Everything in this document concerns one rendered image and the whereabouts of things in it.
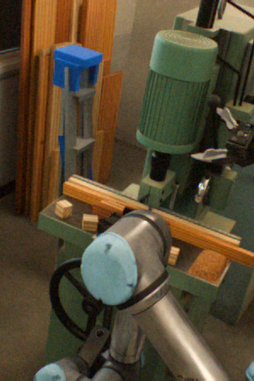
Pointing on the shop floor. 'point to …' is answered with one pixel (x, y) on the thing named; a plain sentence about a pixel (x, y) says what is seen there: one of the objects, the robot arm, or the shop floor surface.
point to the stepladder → (77, 83)
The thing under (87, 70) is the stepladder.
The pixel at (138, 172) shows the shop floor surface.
